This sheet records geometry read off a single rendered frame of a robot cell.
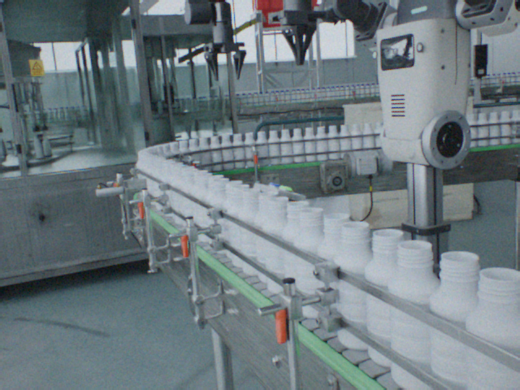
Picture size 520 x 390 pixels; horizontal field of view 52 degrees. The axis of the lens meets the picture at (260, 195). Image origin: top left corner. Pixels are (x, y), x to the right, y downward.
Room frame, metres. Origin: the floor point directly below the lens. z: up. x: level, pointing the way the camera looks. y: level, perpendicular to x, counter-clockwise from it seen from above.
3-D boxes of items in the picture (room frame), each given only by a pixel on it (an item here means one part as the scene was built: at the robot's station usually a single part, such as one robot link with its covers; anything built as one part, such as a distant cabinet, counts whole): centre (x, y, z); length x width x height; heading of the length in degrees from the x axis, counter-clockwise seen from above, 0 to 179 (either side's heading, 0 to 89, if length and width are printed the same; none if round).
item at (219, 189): (1.16, 0.09, 1.08); 0.06 x 0.06 x 0.17
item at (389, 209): (5.26, -1.49, 0.59); 1.10 x 0.62 x 1.18; 95
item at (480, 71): (6.89, -2.90, 1.55); 0.17 x 0.15 x 0.42; 95
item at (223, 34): (1.52, 0.07, 1.51); 0.10 x 0.07 x 0.07; 113
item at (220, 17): (1.51, 0.07, 1.57); 0.07 x 0.06 x 0.07; 114
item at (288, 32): (1.10, -0.11, 1.44); 0.07 x 0.07 x 0.09; 23
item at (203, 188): (1.26, 0.13, 1.08); 0.06 x 0.06 x 0.17
